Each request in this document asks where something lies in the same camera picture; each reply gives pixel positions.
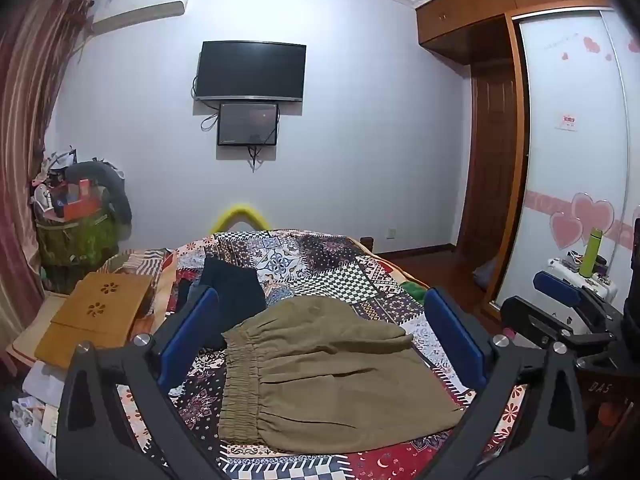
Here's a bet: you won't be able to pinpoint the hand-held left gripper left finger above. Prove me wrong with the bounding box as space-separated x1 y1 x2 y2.
56 287 221 480

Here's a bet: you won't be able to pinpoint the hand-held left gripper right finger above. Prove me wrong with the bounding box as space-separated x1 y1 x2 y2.
423 287 589 480

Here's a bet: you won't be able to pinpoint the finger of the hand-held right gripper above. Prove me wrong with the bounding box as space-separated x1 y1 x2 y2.
500 296 618 367
532 270 622 333

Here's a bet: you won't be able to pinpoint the olive green pants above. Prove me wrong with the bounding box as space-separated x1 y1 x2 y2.
218 296 463 453

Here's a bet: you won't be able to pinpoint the white suitcase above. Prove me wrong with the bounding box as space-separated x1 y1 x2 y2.
545 257 621 328

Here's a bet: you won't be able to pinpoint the green bottle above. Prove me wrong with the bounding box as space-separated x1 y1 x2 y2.
579 227 604 279

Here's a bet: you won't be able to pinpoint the dark navy garment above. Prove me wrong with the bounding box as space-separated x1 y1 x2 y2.
187 256 267 351

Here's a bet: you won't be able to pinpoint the grey bag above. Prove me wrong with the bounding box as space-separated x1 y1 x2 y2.
472 257 499 292

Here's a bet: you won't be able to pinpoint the striped tan cloth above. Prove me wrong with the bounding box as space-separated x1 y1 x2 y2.
102 247 175 283

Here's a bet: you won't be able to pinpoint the wooden lap desk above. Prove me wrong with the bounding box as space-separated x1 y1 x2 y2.
34 271 153 370

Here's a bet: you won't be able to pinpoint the yellow foam tube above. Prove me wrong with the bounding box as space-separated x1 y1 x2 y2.
209 203 268 234

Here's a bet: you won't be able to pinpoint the patchwork printed blanket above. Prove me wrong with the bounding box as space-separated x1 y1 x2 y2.
107 229 531 480

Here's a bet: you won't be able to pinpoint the brown wooden door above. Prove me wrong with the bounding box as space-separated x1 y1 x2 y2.
457 64 519 262

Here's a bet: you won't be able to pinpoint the green fabric bag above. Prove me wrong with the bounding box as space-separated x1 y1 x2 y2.
36 185 120 268

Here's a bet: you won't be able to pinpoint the wooden wardrobe with heart stickers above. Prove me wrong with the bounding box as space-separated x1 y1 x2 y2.
415 0 640 317

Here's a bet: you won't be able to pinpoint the grey curved pillow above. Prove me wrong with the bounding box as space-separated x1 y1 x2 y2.
65 160 133 225

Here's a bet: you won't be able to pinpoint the orange box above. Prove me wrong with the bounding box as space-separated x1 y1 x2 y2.
55 179 101 221

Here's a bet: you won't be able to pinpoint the small black monitor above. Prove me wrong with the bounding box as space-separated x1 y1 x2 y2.
217 102 279 147

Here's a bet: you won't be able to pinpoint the striped maroon curtain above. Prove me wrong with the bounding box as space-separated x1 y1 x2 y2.
0 0 93 361

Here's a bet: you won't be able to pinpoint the white air conditioner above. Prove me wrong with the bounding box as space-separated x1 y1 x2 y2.
90 0 192 36

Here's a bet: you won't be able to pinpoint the black wall television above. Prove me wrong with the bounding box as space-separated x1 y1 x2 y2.
194 40 307 103

